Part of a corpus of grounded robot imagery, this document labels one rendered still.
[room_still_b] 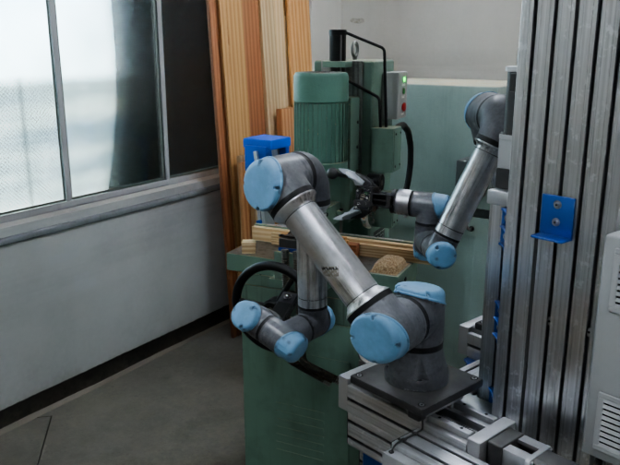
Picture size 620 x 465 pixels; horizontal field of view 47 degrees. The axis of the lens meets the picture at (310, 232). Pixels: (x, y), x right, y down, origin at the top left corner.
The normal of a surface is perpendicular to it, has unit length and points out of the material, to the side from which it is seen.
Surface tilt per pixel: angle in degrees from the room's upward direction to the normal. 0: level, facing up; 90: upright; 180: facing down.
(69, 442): 0
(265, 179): 85
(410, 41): 90
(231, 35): 87
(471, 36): 90
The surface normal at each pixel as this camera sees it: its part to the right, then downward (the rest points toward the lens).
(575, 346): -0.75, 0.18
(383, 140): -0.42, 0.24
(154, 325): 0.84, 0.15
